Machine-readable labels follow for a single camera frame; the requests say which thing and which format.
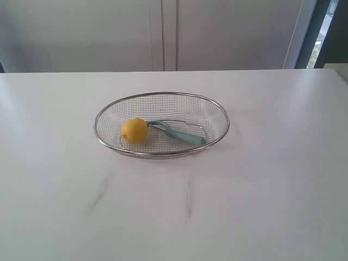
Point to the oval metal wire mesh basket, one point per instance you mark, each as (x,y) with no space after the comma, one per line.
(189,113)

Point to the teal handled vegetable peeler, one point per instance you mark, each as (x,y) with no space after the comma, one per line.
(182,136)

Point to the yellow lemon with sticker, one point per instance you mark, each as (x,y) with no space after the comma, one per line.
(135,131)

